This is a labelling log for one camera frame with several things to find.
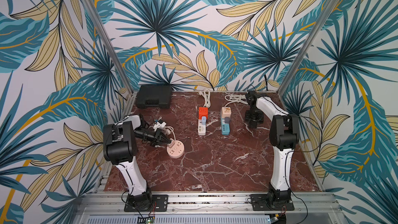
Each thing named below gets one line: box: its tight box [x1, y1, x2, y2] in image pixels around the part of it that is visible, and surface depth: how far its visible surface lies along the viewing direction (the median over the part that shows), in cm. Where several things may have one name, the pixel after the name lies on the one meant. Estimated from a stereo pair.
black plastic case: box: [135, 85, 172, 109], surface depth 115 cm
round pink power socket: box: [166, 140, 185, 159], surface depth 90 cm
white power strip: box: [197, 119, 207, 136], surface depth 99 cm
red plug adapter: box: [198, 106, 209, 120], surface depth 100 cm
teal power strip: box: [221, 117, 231, 136], surface depth 99 cm
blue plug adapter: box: [201, 116, 207, 126], surface depth 98 cm
